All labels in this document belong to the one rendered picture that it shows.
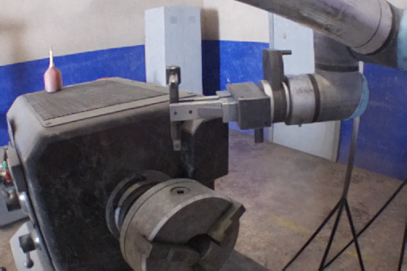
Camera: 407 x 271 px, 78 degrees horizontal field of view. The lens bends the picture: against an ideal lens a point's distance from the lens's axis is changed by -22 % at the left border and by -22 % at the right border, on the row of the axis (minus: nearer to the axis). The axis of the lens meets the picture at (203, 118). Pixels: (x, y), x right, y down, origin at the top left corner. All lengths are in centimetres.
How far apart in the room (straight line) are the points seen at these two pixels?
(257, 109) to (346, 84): 17
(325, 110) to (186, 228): 32
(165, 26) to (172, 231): 360
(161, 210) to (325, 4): 42
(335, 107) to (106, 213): 53
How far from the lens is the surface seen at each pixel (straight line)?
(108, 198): 71
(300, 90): 52
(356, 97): 57
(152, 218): 56
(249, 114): 47
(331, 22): 35
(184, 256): 57
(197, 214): 58
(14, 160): 69
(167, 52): 405
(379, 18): 40
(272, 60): 51
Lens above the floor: 150
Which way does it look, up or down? 16 degrees down
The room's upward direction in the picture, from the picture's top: 1 degrees counter-clockwise
